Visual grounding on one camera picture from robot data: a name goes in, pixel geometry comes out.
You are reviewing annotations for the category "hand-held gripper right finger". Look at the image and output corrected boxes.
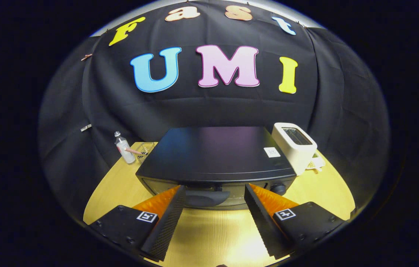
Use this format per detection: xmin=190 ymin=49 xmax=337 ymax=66
xmin=244 ymin=183 xmax=347 ymax=260

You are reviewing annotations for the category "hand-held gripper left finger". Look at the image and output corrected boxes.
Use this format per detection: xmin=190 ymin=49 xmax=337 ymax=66
xmin=90 ymin=185 xmax=187 ymax=262

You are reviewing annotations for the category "black toaster oven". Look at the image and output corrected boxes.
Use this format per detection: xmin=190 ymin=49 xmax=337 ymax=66
xmin=135 ymin=126 xmax=297 ymax=210

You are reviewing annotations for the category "white pop-up toaster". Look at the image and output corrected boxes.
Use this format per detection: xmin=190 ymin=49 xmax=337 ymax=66
xmin=271 ymin=122 xmax=318 ymax=176

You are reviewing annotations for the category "small white plastic item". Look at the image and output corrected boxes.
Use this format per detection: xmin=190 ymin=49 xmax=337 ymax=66
xmin=306 ymin=156 xmax=326 ymax=173

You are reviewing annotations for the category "clear plastic bottle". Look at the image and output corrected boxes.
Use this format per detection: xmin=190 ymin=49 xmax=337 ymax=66
xmin=114 ymin=131 xmax=136 ymax=164

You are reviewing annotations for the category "wire mesh cup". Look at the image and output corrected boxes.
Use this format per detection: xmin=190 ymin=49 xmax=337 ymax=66
xmin=135 ymin=142 xmax=156 ymax=164

